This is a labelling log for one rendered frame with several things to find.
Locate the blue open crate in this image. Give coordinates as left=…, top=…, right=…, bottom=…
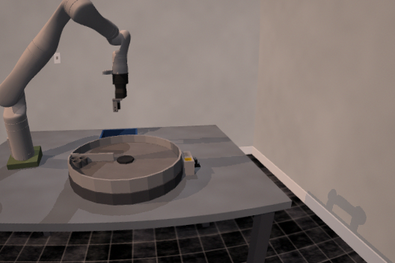
left=99, top=129, right=138, bottom=138

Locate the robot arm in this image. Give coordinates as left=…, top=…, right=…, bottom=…
left=0, top=0, right=131, bottom=161

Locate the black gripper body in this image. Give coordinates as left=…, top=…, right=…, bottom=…
left=102, top=63, right=129, bottom=99

